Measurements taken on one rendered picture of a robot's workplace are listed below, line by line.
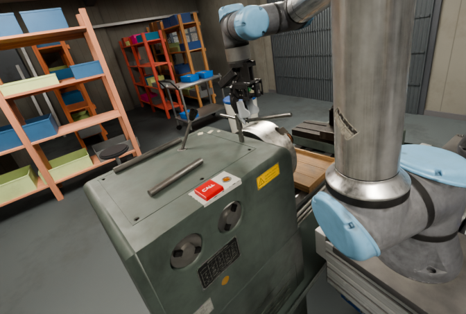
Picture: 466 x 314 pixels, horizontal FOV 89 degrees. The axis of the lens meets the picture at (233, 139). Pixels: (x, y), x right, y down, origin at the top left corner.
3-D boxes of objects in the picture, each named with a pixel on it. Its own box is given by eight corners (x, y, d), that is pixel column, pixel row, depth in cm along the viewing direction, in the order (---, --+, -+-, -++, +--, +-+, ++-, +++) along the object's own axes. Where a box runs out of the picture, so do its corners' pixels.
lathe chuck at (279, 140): (292, 194, 103) (274, 127, 95) (245, 181, 128) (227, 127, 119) (304, 184, 108) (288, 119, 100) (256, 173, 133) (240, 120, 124)
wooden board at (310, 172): (309, 193, 115) (308, 187, 113) (255, 171, 141) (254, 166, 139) (339, 165, 131) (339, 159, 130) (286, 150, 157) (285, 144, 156)
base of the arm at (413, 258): (473, 250, 47) (487, 212, 43) (442, 301, 40) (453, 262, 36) (391, 212, 59) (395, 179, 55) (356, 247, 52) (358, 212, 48)
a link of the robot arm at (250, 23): (281, -2, 56) (261, 5, 66) (238, 5, 54) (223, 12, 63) (284, 34, 59) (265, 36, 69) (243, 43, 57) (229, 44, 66)
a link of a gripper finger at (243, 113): (249, 129, 78) (245, 102, 74) (236, 126, 82) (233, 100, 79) (255, 126, 80) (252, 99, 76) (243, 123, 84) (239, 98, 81)
